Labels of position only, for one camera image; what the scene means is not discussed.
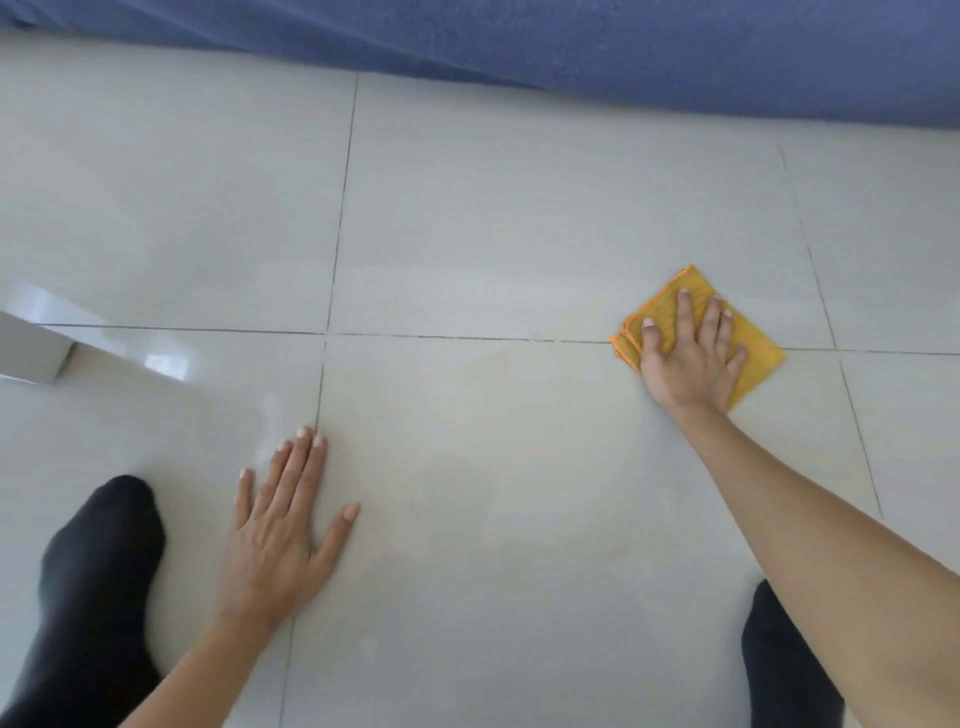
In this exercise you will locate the white furniture leg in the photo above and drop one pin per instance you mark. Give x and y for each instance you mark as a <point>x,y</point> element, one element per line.
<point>34,349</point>

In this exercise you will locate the person's left thumb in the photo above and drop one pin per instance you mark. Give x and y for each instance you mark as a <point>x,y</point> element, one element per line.
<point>334,535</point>

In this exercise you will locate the person's right black sock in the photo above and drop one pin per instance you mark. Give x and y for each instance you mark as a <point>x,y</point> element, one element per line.
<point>784,675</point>

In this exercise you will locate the person's right thumb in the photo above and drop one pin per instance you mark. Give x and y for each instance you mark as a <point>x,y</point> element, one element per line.
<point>650,346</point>

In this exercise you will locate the person's right little finger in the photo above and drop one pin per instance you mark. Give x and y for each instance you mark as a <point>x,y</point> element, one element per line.
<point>736,364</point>

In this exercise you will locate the person's left black sock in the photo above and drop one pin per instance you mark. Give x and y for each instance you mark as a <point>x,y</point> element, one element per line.
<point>90,600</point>

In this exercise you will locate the person's right forearm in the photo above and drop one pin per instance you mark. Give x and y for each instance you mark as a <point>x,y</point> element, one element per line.
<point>817,555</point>

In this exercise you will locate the person's right middle finger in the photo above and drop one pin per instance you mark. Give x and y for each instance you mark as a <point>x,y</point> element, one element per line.
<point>711,324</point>

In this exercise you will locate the person's black sock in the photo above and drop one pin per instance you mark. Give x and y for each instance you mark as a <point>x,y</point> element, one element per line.
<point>784,675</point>
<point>90,600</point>

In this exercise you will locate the person's left hand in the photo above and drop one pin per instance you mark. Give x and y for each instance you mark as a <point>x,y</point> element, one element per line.
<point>274,555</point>

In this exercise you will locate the blue fabric cover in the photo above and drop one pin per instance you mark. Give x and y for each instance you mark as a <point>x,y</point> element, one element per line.
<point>600,41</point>

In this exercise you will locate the yellow cleaning cloth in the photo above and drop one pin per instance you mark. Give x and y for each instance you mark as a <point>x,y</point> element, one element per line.
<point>757,364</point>

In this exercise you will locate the person's right hand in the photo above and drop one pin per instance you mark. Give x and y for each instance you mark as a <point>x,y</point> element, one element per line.
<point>690,371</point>

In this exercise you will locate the person's left little finger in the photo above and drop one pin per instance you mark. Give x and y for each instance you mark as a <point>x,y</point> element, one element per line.
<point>244,501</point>

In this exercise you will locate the person's left middle finger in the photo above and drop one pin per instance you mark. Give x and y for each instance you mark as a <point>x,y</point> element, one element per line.
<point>291,472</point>

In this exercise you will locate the person's left forearm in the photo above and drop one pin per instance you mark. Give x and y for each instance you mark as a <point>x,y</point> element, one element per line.
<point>202,679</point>

